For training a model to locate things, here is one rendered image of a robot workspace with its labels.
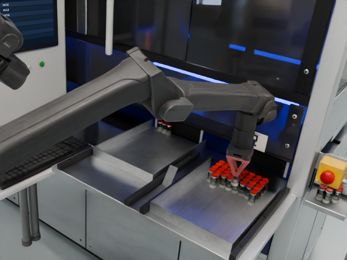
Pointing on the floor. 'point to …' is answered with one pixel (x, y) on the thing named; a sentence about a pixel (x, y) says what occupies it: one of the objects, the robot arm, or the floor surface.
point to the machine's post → (313, 127)
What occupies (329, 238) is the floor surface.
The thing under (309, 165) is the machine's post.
